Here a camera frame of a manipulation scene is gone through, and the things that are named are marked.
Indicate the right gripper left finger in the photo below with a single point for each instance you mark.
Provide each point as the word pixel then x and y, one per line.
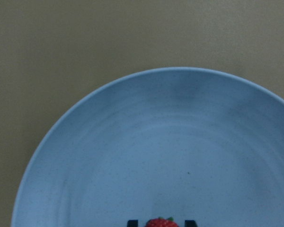
pixel 132 223

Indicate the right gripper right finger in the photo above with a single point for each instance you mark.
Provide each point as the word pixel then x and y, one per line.
pixel 190 223

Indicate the red strawberry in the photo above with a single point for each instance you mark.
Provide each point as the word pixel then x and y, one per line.
pixel 161 222

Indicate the blue round plate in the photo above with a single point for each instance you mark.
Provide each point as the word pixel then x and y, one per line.
pixel 185 143

